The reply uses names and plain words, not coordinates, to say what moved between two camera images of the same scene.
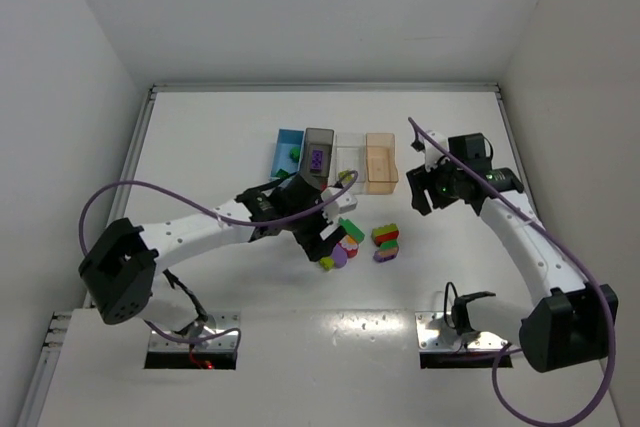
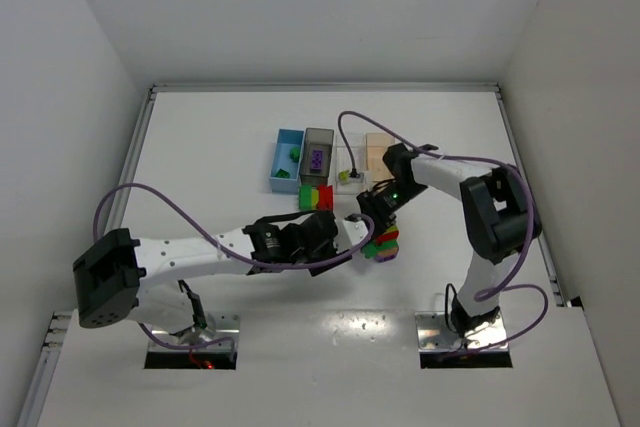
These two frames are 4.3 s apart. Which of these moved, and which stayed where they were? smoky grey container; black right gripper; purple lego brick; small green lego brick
Moved: black right gripper
Stayed: small green lego brick; purple lego brick; smoky grey container
